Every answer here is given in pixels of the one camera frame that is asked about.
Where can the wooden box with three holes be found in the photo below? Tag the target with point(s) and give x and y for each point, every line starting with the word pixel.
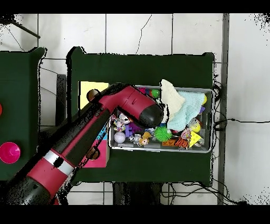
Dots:
pixel 84 93

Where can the yellow cheese wedge toy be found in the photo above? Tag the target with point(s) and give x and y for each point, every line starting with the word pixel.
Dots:
pixel 194 137

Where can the green spiky ball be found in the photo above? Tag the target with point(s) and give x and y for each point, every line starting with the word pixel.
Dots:
pixel 162 133

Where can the silver mesh bin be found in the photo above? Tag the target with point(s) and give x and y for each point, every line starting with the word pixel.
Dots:
pixel 147 148

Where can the brown plush animal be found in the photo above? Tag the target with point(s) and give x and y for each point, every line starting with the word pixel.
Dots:
pixel 145 139

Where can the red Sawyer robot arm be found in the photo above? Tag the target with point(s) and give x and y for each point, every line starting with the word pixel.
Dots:
pixel 130 99

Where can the dark green side tablecloth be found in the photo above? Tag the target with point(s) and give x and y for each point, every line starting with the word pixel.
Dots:
pixel 19 84

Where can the pink bowl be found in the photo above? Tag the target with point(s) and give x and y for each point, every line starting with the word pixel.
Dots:
pixel 9 153

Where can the multicolour spiky caterpillar toy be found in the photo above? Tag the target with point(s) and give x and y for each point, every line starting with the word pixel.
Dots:
pixel 155 93

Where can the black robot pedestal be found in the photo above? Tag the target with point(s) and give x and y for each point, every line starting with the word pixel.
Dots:
pixel 137 194

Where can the cream waffle cloth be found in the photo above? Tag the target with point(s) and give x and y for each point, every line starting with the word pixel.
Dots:
pixel 170 99

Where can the black upright panel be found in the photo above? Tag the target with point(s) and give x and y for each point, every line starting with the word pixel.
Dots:
pixel 61 95

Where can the light blue waffle cloth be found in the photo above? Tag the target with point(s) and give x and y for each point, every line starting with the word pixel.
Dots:
pixel 187 109

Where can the white baseball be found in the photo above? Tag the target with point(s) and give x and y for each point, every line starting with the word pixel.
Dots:
pixel 119 137

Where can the orange tiger plush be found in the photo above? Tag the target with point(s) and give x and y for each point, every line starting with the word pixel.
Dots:
pixel 181 142

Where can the silver robot toy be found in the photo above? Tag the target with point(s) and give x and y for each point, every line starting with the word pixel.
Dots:
pixel 135 138

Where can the black tripod leg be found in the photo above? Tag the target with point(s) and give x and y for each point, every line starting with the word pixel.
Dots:
pixel 25 30

